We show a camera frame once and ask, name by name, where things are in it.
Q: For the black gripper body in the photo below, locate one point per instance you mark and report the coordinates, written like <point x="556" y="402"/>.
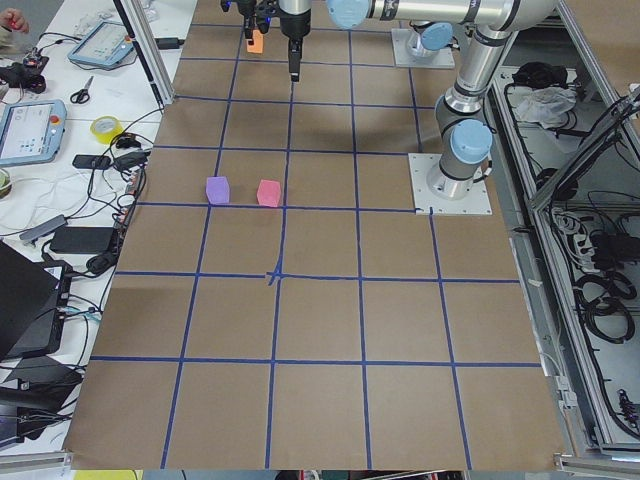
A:
<point x="295" y="26"/>
<point x="247" y="6"/>

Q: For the orange foam block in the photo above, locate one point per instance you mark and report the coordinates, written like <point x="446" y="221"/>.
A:
<point x="255" y="44"/>

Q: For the pink foam block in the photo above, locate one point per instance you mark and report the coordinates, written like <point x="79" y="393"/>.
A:
<point x="269" y="193"/>

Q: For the purple foam block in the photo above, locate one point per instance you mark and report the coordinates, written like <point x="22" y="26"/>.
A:
<point x="217" y="190"/>

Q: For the far teach pendant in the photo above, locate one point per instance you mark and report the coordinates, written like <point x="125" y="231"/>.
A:
<point x="105" y="47"/>

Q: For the teach pendant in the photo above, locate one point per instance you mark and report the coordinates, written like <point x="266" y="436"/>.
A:
<point x="31" y="132"/>
<point x="105" y="47"/>

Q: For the yellow tape roll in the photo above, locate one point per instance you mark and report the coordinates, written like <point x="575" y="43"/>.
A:
<point x="106" y="128"/>

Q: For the near teach pendant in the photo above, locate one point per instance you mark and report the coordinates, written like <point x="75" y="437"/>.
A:
<point x="31" y="132"/>

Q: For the white crumpled cloth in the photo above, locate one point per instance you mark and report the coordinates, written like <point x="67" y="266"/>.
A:
<point x="548" y="107"/>

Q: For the brown paper table cover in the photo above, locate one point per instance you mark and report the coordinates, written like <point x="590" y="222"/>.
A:
<point x="339" y="330"/>

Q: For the black power adapter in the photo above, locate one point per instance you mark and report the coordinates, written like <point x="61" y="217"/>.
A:
<point x="82" y="240"/>

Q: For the black laptop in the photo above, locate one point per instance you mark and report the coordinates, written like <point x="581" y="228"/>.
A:
<point x="33" y="295"/>

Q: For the aluminium frame post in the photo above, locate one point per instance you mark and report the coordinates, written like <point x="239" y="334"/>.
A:
<point x="137" y="26"/>

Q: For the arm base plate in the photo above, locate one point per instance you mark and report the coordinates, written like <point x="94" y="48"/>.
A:
<point x="436" y="194"/>
<point x="410" y="53"/>

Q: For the black handled scissors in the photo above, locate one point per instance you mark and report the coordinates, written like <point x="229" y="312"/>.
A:
<point x="82" y="96"/>

